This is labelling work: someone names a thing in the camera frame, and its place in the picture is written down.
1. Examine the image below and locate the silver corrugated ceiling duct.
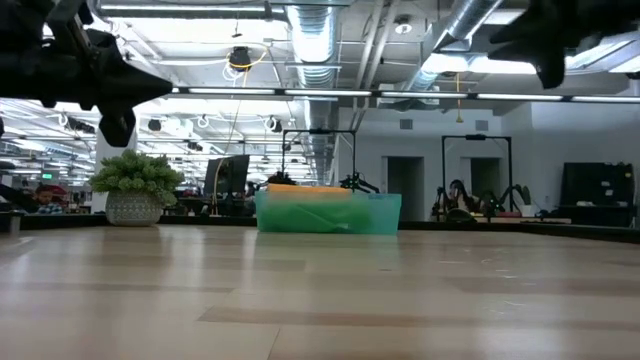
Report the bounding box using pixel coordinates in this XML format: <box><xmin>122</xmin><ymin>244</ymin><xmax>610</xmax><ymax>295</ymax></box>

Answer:
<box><xmin>284</xmin><ymin>0</ymin><xmax>351</xmax><ymax>184</ymax></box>

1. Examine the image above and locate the artificial plant in patterned pot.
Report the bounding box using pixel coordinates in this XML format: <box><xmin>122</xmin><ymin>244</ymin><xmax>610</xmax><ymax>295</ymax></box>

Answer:
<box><xmin>88</xmin><ymin>148</ymin><xmax>186</xmax><ymax>227</ymax></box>

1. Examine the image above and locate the teal translucent plastic basket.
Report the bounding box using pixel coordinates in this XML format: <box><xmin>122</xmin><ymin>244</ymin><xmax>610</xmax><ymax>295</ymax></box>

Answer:
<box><xmin>254</xmin><ymin>191</ymin><xmax>403</xmax><ymax>236</ymax></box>

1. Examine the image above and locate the black stand frame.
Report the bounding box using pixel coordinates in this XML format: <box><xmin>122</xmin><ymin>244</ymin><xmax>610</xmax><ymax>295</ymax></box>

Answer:
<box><xmin>281</xmin><ymin>128</ymin><xmax>357</xmax><ymax>194</ymax></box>
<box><xmin>441</xmin><ymin>133</ymin><xmax>514</xmax><ymax>211</ymax></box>

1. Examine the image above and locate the black aluminium table frame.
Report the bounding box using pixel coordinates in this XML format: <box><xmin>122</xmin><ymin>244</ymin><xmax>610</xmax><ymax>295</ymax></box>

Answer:
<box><xmin>0</xmin><ymin>209</ymin><xmax>640</xmax><ymax>245</ymax></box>

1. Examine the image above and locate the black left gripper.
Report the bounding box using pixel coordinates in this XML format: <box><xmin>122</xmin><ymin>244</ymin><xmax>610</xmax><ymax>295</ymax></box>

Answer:
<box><xmin>0</xmin><ymin>0</ymin><xmax>174</xmax><ymax>148</ymax></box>

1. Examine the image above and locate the black ceiling fixture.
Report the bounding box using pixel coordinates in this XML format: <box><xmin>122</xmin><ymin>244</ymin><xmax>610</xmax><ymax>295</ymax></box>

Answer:
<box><xmin>228</xmin><ymin>45</ymin><xmax>253</xmax><ymax>73</ymax></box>

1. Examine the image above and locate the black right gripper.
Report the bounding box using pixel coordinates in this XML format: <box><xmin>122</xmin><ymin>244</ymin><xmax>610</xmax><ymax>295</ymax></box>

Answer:
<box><xmin>487</xmin><ymin>0</ymin><xmax>640</xmax><ymax>91</ymax></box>

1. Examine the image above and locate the black monitor on desk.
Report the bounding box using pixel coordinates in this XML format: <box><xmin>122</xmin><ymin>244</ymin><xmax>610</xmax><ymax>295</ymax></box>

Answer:
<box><xmin>560</xmin><ymin>162</ymin><xmax>635</xmax><ymax>207</ymax></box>

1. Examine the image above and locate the orange microfiber towel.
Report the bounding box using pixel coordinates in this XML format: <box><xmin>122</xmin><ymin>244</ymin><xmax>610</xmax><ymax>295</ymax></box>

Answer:
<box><xmin>266</xmin><ymin>183</ymin><xmax>353</xmax><ymax>202</ymax></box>

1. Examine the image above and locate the yellow hanging cord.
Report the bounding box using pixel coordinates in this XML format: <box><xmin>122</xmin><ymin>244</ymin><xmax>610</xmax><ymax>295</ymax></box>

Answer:
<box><xmin>453</xmin><ymin>72</ymin><xmax>464</xmax><ymax>124</ymax></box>

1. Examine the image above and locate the small plant in white pot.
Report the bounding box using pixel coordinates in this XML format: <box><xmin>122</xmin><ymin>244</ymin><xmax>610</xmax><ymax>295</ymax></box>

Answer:
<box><xmin>518</xmin><ymin>184</ymin><xmax>537</xmax><ymax>219</ymax></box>

